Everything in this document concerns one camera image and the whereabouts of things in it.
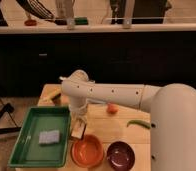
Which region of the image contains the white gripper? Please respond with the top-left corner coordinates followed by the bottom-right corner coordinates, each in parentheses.
top-left (69, 103), bottom-right (88, 123)

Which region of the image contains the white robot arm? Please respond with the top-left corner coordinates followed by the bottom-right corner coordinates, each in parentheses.
top-left (61, 70), bottom-right (196, 171)

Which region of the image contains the orange-red bowl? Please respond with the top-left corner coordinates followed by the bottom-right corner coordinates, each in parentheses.
top-left (71, 134), bottom-right (104, 168)

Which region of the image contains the dark purple bowl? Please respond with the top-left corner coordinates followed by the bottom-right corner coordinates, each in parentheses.
top-left (107, 141), bottom-right (135, 171)

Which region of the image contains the orange peach fruit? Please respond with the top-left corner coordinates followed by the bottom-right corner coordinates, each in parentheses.
top-left (106, 103), bottom-right (118, 114)

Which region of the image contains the blue sponge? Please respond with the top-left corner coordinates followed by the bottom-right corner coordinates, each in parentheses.
top-left (39, 130), bottom-right (60, 145)

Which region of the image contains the wooden cutting board table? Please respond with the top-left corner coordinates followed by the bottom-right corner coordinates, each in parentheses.
top-left (14, 83), bottom-right (153, 171)

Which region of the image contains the green plastic tray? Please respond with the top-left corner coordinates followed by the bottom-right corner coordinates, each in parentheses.
top-left (8, 107), bottom-right (71, 168)

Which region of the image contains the black chair base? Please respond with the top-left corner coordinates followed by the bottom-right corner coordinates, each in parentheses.
top-left (0, 103), bottom-right (20, 135)

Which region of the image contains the red object on counter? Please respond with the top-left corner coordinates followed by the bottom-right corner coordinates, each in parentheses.
top-left (24, 20), bottom-right (37, 26)

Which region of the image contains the person in dark clothes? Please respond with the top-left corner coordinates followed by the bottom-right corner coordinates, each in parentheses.
top-left (110, 0), bottom-right (172, 24)

